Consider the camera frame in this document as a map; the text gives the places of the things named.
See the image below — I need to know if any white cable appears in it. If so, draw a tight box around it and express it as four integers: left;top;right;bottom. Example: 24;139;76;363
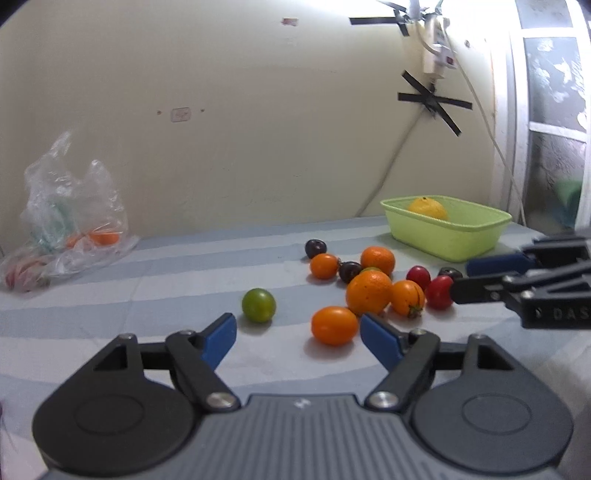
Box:
417;0;528;227

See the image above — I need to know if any red tomato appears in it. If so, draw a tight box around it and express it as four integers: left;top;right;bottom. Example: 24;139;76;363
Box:
406;265;432;291
425;275;454;310

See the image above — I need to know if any white power strip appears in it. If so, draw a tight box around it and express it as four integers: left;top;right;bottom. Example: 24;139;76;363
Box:
422;14;457;80

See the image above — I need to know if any light green plastic basket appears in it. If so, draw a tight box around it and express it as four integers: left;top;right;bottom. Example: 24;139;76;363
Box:
381;195;512;263

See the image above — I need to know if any small orange tomato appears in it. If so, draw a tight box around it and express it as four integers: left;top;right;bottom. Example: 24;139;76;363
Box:
310;253;339;280

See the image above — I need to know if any orange tomato with stem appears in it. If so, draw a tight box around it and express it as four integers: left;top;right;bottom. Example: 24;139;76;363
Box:
390;280;426;319

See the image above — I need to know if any green tomato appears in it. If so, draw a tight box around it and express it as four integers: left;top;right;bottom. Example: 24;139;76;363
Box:
242;288;276;323

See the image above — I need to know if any clear plastic bag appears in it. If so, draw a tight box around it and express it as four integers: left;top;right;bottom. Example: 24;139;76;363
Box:
1;131;139;293

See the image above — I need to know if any black tape cross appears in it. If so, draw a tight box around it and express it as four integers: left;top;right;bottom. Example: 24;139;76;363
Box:
398;71;473;137

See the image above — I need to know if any striped blue tablecloth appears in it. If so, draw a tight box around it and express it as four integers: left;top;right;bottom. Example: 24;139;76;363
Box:
0;214;591;462

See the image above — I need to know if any window frame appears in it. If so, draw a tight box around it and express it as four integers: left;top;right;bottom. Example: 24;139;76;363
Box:
490;1;590;234

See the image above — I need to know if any oval orange tomato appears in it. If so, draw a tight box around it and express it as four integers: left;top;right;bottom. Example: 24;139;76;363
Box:
311;306;359;346

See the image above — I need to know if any mandarin orange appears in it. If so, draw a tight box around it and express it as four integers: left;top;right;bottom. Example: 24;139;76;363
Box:
360;246;396;276

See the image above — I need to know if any yellow lemon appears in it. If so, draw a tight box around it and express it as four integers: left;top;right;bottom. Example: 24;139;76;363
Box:
407;197;449;221

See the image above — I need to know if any grey cable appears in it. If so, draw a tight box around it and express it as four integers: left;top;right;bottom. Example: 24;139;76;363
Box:
352;110;433;218

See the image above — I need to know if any large orange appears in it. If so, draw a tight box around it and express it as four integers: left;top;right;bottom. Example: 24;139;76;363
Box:
346;270;392;317

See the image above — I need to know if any dark purple plum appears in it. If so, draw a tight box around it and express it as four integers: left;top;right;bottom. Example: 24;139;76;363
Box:
304;239;328;259

